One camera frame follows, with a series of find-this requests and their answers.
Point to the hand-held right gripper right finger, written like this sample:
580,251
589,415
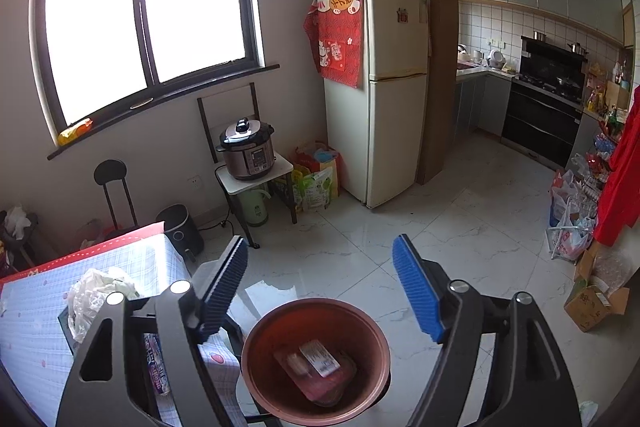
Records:
415,287

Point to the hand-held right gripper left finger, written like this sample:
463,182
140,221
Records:
226,282

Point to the brown plastic bin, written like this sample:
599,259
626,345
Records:
260,357

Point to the black air fryer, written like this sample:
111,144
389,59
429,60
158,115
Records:
180,229

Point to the green thermos jug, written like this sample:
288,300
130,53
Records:
252,207

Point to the purple snack packet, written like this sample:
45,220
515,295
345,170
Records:
157,367

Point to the small white side table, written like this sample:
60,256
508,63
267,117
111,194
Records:
280,167

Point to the green and white bag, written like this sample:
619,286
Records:
315,189

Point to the steel pressure cooker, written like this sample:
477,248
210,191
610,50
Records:
247,152

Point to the white plastic bag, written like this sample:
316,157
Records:
90,292

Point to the red packet with white label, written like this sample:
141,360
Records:
320,387

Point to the black round-back chair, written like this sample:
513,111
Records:
111,172

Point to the pile of plastic bags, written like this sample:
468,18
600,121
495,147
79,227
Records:
570,217

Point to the open cardboard box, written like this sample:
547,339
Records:
590,307

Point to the cream refrigerator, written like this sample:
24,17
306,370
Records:
390,107

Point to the table with checked tablecloth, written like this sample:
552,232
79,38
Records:
35,307

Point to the grey lower kitchen cabinets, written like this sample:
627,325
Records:
480,102

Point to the black window sill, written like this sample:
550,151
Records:
175,89

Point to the black kitchen stove unit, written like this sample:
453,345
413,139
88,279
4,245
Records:
540,117

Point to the yellow snack packet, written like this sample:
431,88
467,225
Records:
75,132

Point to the dark basket with white paper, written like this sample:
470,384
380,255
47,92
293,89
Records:
17,227

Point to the red hanging garment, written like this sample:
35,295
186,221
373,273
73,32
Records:
620,177

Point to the white rice cooker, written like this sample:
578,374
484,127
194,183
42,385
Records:
496,58

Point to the red printed fridge cloth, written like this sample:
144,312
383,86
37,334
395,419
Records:
340,47

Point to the group of bottles and jars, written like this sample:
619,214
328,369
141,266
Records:
605,97

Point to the black framed window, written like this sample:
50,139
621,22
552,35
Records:
150,7

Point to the wall socket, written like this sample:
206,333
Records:
195,182

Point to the black metal frame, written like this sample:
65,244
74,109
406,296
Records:
202,122

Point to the wooden door frame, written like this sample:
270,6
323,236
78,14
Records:
440,82

